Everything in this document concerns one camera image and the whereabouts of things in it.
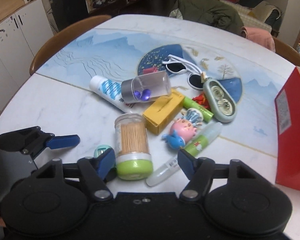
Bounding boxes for small teal round object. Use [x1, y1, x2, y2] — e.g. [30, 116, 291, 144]
[94, 145, 111, 158]

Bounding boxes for green white glue pen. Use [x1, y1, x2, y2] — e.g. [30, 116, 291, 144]
[184, 122, 223, 157]

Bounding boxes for clear plastic tube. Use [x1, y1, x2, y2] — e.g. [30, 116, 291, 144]
[146, 156, 180, 187]

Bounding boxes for toothpick jar green lid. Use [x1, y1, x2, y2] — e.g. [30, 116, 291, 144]
[115, 114, 153, 180]

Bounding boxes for pink blue toy figure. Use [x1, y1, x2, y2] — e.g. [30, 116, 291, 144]
[161, 108, 204, 150]

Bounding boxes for green lip balm stick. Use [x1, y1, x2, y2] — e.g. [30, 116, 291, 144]
[183, 96, 213, 122]

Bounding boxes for yellow cardboard box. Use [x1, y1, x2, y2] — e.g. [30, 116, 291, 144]
[142, 89, 185, 135]

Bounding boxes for green oval case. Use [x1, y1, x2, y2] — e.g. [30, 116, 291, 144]
[203, 78, 237, 123]

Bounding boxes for white blue cream tube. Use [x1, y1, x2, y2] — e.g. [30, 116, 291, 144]
[89, 75, 136, 113]

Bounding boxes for red dragon keychain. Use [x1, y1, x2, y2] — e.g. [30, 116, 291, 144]
[192, 93, 210, 109]

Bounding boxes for clear jar silver lid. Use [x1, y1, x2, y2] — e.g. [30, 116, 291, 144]
[121, 71, 171, 103]

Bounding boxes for white frame sunglasses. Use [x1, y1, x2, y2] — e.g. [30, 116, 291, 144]
[162, 54, 203, 90]

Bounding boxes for wooden chair left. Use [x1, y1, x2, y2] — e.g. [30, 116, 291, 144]
[29, 15, 111, 76]

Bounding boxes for wooden chair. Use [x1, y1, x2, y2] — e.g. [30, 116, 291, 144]
[29, 15, 111, 76]
[273, 36, 300, 67]

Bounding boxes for red shoe box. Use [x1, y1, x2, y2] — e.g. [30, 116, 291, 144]
[275, 67, 300, 191]

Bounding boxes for white cabinet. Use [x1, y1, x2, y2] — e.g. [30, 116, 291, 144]
[0, 0, 53, 113]

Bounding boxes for black appliance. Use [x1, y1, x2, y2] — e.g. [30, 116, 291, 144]
[49, 0, 89, 31]

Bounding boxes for wooden chair right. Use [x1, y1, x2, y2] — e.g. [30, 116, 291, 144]
[273, 36, 300, 67]

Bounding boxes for pink towel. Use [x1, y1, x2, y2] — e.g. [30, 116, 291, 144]
[241, 27, 276, 53]

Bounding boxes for olive green jacket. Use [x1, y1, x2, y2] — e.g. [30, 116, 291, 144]
[169, 0, 244, 35]

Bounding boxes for sofa with blankets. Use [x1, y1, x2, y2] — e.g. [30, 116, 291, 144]
[219, 0, 283, 37]

